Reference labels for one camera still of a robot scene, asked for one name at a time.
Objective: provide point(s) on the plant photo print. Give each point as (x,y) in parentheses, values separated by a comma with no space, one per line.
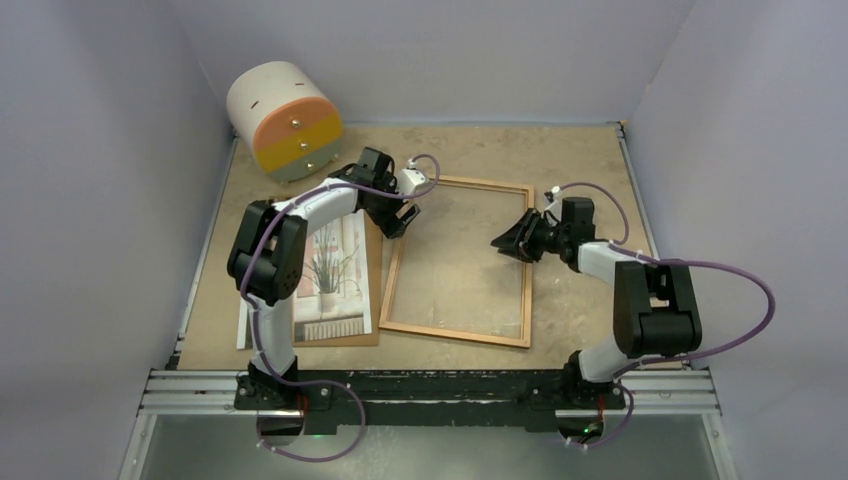
(268,278)

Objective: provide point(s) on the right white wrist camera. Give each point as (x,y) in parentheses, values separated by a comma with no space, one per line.
(553,198)

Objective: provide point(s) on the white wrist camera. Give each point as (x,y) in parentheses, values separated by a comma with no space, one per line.
(553,198)
(411,182)

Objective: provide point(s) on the black aluminium mounting rail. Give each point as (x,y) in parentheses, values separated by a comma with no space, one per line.
(535,400)

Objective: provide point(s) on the round three-drawer cabinet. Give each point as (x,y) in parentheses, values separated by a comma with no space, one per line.
(290,127)

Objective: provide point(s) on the brown frame backing board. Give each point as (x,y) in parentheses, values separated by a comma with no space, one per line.
(374,298)

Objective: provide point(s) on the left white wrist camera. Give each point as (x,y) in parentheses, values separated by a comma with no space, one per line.
(411,182)

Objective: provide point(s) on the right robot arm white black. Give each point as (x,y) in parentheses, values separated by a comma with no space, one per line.
(654,313)

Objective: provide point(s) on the wooden picture frame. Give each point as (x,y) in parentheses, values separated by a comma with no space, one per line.
(457,334)

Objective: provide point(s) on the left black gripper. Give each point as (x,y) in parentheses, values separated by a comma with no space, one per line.
(392,226)

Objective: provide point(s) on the clear glass pane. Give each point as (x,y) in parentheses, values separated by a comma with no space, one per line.
(457,265)

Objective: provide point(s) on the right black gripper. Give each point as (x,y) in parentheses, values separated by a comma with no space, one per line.
(517,242)

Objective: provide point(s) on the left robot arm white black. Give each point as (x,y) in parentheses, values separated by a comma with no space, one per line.
(333,198)

